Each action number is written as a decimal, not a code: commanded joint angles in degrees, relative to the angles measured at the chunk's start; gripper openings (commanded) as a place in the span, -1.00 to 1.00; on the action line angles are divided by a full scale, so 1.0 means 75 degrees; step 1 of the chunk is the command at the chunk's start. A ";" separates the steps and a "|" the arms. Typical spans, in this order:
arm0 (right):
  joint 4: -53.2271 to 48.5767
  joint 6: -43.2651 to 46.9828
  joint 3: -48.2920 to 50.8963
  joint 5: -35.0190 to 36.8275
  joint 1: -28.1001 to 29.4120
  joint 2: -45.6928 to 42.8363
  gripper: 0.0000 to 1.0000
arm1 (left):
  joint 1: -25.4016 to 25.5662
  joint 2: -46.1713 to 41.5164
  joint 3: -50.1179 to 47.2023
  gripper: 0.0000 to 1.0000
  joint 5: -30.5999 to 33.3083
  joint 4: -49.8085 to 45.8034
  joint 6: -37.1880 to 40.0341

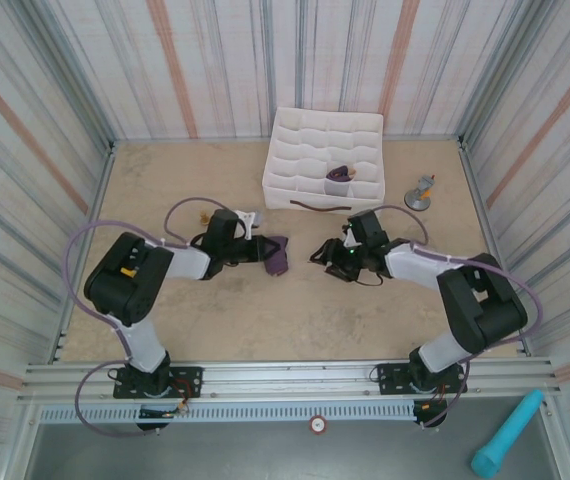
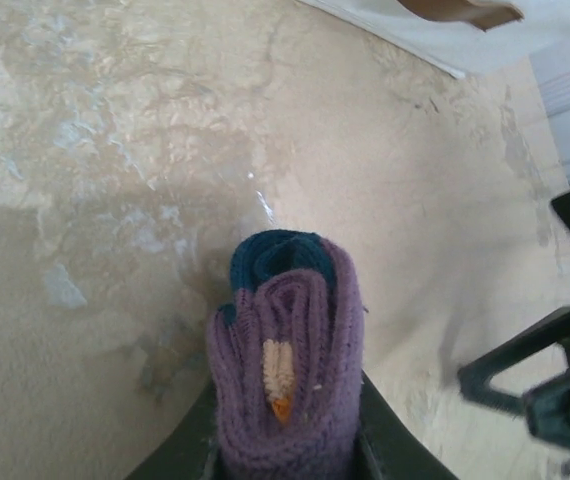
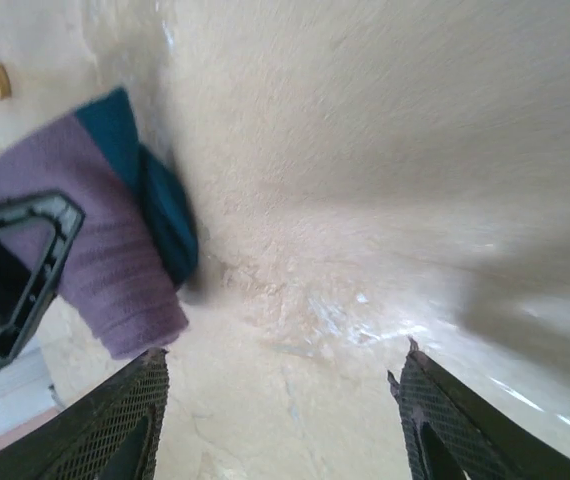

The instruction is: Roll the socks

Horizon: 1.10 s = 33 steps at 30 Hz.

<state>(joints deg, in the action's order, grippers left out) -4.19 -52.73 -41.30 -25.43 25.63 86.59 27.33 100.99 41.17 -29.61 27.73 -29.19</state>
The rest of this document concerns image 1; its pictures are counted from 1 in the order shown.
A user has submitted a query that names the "purple sock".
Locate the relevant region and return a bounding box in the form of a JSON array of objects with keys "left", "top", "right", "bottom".
[
  {"left": 325, "top": 164, "right": 359, "bottom": 184},
  {"left": 261, "top": 243, "right": 292, "bottom": 279}
]

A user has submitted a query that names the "white fabric organizer box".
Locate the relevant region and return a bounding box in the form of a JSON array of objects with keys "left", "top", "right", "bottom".
[{"left": 261, "top": 105, "right": 386, "bottom": 216}]

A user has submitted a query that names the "grey metal stand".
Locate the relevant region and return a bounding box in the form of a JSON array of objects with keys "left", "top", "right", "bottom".
[{"left": 403, "top": 172, "right": 439, "bottom": 212}]

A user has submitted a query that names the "teal cylinder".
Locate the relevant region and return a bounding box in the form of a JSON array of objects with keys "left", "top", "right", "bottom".
[{"left": 470, "top": 389, "right": 546, "bottom": 479}]

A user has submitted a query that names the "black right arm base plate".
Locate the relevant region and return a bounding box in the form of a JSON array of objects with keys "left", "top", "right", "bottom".
[{"left": 373, "top": 361, "right": 468, "bottom": 397}]

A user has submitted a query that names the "aluminium mounting rail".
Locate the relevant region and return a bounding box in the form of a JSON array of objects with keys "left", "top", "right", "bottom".
[{"left": 17, "top": 355, "right": 564, "bottom": 404}]

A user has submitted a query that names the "aluminium side rail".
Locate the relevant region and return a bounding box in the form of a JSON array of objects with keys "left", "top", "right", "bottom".
[
  {"left": 47, "top": 140, "right": 117, "bottom": 364},
  {"left": 457, "top": 134, "right": 534, "bottom": 357}
]

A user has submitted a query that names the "aluminium back rail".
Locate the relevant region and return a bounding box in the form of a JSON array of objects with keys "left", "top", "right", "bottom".
[{"left": 112, "top": 133, "right": 464, "bottom": 146}]

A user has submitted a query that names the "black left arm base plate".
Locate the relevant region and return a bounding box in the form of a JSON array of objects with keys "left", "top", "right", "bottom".
[{"left": 112, "top": 365, "right": 205, "bottom": 401}]

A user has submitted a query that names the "perforated metal cable tray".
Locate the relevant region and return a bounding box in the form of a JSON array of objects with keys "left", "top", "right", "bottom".
[{"left": 37, "top": 402, "right": 417, "bottom": 424}]

